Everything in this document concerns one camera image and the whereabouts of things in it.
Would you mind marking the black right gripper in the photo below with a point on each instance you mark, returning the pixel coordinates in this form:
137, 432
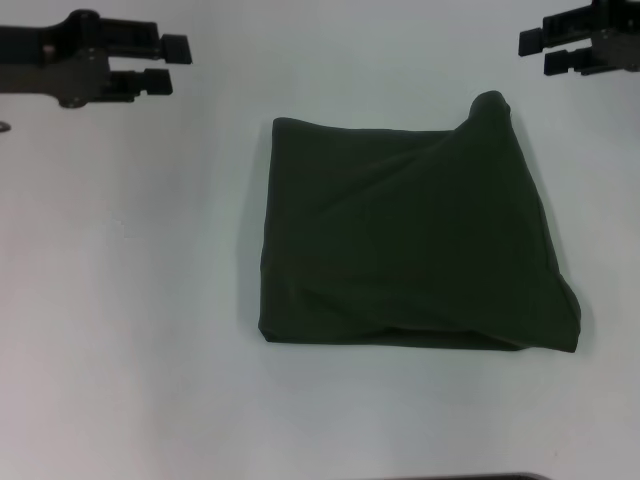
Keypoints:
620, 35

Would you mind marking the dark green FREE t-shirt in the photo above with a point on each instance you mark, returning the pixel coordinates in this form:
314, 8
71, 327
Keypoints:
400, 240

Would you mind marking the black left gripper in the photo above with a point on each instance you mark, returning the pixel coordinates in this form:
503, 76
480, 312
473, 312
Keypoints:
55, 65

